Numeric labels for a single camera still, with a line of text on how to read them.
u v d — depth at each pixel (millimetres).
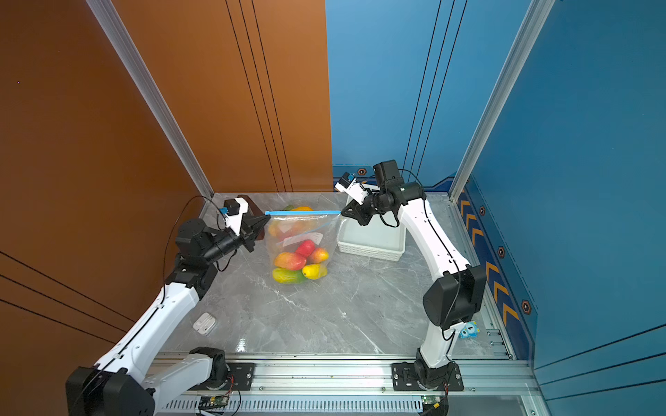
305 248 858
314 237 873
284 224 943
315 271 867
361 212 693
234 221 602
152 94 852
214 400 710
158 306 487
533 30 722
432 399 724
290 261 841
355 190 690
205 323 827
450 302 453
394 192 564
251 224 662
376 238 1052
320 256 870
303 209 1056
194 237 552
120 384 397
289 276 845
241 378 732
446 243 488
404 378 724
